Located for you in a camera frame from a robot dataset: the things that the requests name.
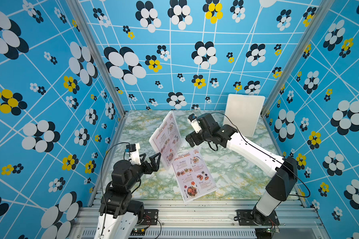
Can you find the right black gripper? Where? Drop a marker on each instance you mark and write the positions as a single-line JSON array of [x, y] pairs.
[[194, 136]]

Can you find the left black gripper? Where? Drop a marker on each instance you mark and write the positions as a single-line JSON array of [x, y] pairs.
[[155, 166]]

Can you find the restaurant menu sheet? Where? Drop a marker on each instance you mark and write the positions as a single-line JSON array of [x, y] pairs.
[[167, 139], [193, 177]]

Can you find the white narrow rack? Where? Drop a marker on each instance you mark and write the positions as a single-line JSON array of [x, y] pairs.
[[166, 140], [243, 111]]

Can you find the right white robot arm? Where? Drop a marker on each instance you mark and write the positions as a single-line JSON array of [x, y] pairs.
[[281, 170]]

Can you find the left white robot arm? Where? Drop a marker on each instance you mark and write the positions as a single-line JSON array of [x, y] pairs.
[[119, 213]]

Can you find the left small circuit board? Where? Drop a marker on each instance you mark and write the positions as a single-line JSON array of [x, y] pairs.
[[138, 232]]

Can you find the small circuit board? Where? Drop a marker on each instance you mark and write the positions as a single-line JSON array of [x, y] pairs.
[[138, 232], [266, 233]]

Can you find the right small circuit board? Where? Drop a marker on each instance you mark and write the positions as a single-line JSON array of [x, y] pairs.
[[266, 233]]

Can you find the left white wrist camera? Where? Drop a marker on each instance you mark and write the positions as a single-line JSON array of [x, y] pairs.
[[133, 151]]

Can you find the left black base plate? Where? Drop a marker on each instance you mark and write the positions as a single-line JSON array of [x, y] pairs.
[[150, 217]]

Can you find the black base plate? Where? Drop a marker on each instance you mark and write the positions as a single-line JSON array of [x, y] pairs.
[[254, 218], [150, 217]]

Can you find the aluminium front rail frame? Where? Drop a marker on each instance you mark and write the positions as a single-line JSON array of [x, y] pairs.
[[214, 219]]

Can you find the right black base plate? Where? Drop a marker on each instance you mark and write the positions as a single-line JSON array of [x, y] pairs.
[[254, 218]]

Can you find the left aluminium corner post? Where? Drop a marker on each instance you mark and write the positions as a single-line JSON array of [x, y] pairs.
[[78, 15]]

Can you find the aluminium corner post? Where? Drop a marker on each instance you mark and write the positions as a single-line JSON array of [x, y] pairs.
[[78, 15], [309, 33]]

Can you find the right aluminium corner post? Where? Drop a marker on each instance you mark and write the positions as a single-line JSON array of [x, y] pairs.
[[309, 33]]

